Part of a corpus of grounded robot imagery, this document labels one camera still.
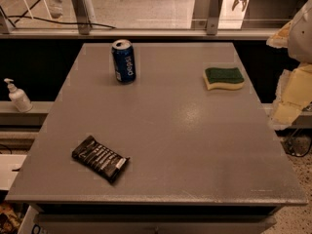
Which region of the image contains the blue pepsi can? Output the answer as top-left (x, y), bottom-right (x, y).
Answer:
top-left (111, 39), bottom-right (137, 84)

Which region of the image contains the white pump lotion bottle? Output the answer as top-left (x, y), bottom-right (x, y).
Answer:
top-left (4, 78), bottom-right (32, 113)

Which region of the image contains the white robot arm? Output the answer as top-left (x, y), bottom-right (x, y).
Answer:
top-left (266, 0), bottom-right (312, 130)

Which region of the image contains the green yellow sponge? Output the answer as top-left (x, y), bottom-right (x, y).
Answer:
top-left (203, 67), bottom-right (245, 90)

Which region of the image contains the grey metal post left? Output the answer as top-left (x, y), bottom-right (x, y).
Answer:
top-left (71, 0), bottom-right (92, 35)

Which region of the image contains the black rxbar chocolate wrapper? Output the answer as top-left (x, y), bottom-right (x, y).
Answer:
top-left (71, 136), bottom-right (129, 183)

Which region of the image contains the grey metal post right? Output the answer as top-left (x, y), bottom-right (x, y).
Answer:
top-left (206, 0), bottom-right (223, 35)

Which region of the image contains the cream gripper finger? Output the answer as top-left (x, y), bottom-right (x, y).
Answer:
top-left (270, 63), bottom-right (312, 125)
top-left (266, 21), bottom-right (292, 49)

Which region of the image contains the black cable on floor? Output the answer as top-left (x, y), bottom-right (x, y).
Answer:
top-left (6, 15), bottom-right (117, 29)

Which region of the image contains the grey metal post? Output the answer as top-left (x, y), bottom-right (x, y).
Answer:
top-left (71, 0), bottom-right (92, 35)
top-left (206, 0), bottom-right (223, 35)

